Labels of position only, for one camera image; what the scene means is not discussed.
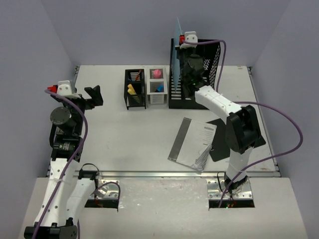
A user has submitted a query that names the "blue clipboard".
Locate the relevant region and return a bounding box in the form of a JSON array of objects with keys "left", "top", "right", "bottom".
[{"left": 171, "top": 17, "right": 182, "bottom": 91}]

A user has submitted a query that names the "yellow highlighter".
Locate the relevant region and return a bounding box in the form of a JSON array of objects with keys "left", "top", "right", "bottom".
[{"left": 127, "top": 88, "right": 137, "bottom": 95}]

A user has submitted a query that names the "pink glue bottle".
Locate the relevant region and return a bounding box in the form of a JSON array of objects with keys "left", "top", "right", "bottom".
[{"left": 153, "top": 69, "right": 162, "bottom": 79}]

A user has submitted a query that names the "blue cap black highlighter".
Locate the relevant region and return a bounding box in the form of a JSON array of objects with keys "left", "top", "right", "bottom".
[{"left": 155, "top": 85, "right": 164, "bottom": 93}]

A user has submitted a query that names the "spiral notebook grey white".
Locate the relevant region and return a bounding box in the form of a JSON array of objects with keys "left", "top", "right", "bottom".
[{"left": 167, "top": 118, "right": 217, "bottom": 172}]

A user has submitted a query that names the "orange highlighter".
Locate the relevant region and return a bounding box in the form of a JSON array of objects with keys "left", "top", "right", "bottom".
[{"left": 128, "top": 84, "right": 135, "bottom": 91}]

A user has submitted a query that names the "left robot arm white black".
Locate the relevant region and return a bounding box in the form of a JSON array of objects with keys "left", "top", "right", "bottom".
[{"left": 23, "top": 84, "right": 104, "bottom": 239}]

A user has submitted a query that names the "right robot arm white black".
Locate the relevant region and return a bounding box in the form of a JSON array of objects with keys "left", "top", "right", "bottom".
[{"left": 176, "top": 46, "right": 262, "bottom": 196}]

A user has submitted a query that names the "black magazine file rack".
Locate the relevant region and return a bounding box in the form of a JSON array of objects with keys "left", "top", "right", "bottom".
[{"left": 168, "top": 38, "right": 221, "bottom": 110}]

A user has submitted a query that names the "white pen holder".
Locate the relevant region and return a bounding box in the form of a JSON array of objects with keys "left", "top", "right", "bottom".
[{"left": 146, "top": 67, "right": 168, "bottom": 105}]

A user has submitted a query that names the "black pen holder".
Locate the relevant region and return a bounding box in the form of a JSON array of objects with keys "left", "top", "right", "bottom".
[{"left": 124, "top": 69, "right": 147, "bottom": 109}]

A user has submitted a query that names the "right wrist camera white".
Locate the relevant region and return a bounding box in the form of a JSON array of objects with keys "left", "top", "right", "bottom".
[{"left": 179, "top": 31, "right": 198, "bottom": 49}]

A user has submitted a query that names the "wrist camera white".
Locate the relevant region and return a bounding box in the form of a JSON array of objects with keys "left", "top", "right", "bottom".
[
  {"left": 179, "top": 31, "right": 198, "bottom": 49},
  {"left": 47, "top": 80, "right": 78, "bottom": 98}
]

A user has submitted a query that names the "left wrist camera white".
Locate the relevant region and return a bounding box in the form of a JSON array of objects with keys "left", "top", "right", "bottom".
[{"left": 47, "top": 80, "right": 78, "bottom": 98}]

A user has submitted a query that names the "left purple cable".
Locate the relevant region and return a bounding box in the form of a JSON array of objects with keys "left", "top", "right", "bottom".
[{"left": 31, "top": 88, "right": 122, "bottom": 239}]

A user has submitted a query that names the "aluminium rail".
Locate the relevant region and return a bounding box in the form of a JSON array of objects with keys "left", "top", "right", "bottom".
[{"left": 99, "top": 171, "right": 281, "bottom": 178}]

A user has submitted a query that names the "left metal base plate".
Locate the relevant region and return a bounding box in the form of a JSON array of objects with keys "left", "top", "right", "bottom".
[{"left": 83, "top": 178, "right": 120, "bottom": 200}]

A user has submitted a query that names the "metal base plate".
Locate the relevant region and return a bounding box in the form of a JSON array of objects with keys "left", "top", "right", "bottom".
[
  {"left": 83, "top": 178, "right": 120, "bottom": 200},
  {"left": 206, "top": 178, "right": 253, "bottom": 200}
]

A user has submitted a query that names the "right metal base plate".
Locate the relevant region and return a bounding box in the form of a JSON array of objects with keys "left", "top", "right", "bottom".
[{"left": 206, "top": 178, "right": 253, "bottom": 200}]

